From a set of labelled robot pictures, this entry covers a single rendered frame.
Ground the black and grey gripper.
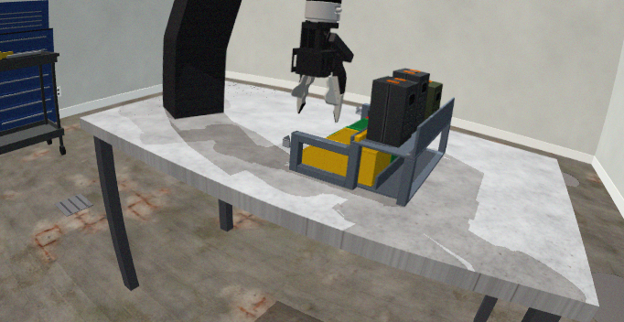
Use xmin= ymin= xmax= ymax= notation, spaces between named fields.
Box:
xmin=291 ymin=20 xmax=347 ymax=123

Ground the green open bin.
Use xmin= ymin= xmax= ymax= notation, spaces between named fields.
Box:
xmin=346 ymin=118 xmax=398 ymax=162

